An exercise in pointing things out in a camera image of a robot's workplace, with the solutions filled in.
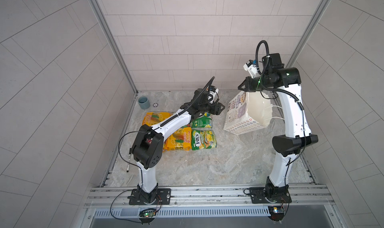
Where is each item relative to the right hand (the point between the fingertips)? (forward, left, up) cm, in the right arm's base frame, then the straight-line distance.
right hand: (238, 86), depth 72 cm
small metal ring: (+20, +51, -32) cm, 64 cm away
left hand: (+1, +5, -13) cm, 14 cm away
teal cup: (+18, +58, -28) cm, 66 cm away
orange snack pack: (-12, +32, -28) cm, 44 cm away
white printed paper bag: (-10, -4, -8) cm, 13 cm away
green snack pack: (+1, +16, -31) cm, 35 cm away
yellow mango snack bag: (+5, +50, -28) cm, 57 cm away
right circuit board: (-48, -14, -38) cm, 62 cm away
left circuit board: (-45, +46, -31) cm, 71 cm away
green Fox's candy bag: (-12, +18, -30) cm, 37 cm away
